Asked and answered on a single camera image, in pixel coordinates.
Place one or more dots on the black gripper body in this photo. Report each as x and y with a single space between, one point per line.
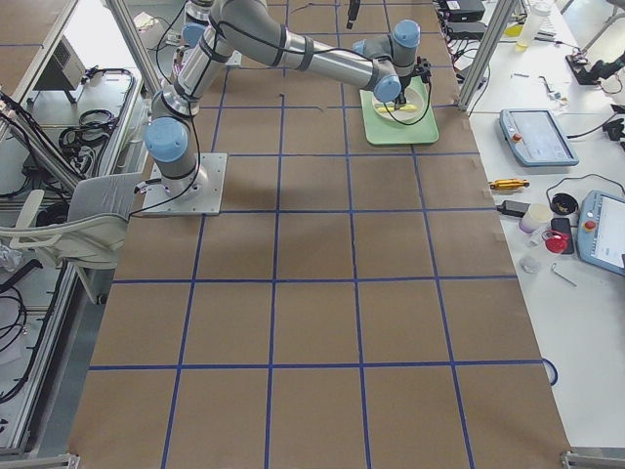
404 91
351 13

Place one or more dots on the yellow plastic fork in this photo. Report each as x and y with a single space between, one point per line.
404 108

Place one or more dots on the white round plate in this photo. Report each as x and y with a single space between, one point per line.
415 94

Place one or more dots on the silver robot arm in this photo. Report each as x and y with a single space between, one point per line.
384 65
198 11

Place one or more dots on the green plastic tray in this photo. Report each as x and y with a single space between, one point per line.
413 124

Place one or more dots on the blue teach pendant far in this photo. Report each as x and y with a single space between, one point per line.
536 138

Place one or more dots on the blue teach pendant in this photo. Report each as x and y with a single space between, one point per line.
536 138
600 235

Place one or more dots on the black power adapter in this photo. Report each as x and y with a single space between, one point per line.
512 208

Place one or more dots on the white plastic cup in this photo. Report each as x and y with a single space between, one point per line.
537 215

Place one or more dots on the red round lid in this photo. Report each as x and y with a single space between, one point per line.
555 242

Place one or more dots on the brown paper table cover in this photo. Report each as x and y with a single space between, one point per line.
352 306

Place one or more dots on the silver allen key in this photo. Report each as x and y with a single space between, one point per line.
554 269

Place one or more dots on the blue teach pendant near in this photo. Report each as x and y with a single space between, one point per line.
600 235

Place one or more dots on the grey white office chair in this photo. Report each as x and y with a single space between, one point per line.
90 238

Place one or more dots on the aluminium frame post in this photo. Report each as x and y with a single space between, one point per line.
479 75

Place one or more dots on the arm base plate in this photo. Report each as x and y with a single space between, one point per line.
235 60
195 194

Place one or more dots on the yellow handled tool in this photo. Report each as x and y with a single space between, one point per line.
511 184

